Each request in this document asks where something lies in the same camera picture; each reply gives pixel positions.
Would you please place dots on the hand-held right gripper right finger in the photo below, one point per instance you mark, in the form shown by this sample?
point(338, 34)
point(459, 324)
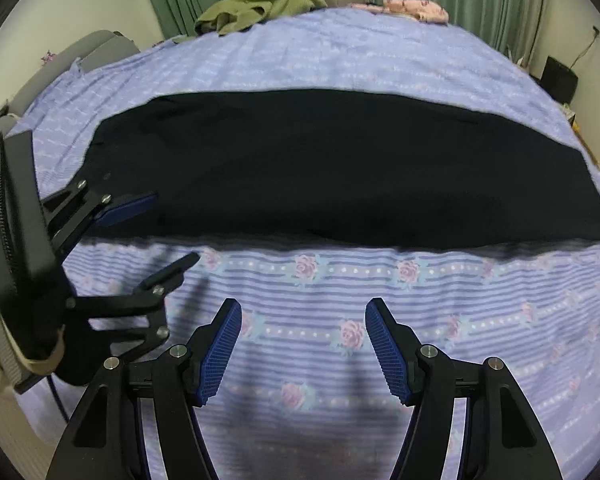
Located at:
point(387, 349)

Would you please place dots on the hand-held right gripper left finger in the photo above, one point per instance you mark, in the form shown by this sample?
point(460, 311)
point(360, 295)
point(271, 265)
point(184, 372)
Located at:
point(221, 349)

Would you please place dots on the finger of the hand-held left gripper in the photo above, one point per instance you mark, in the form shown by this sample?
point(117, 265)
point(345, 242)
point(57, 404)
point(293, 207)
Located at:
point(152, 287)
point(130, 207)

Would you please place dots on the black pants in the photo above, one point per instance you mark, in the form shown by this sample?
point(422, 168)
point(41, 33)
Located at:
point(340, 170)

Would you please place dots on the purple floral bed sheet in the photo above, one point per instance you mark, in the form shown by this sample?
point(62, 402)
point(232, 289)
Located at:
point(330, 310)

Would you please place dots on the grey chair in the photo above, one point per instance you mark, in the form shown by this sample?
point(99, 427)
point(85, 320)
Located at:
point(60, 75)

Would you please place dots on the olive green garment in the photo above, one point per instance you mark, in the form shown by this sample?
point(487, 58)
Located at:
point(260, 7)

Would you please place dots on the black box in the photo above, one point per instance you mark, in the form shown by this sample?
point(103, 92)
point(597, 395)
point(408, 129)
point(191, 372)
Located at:
point(558, 80)

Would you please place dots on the pink floral cloth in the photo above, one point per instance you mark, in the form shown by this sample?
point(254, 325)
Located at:
point(412, 9)

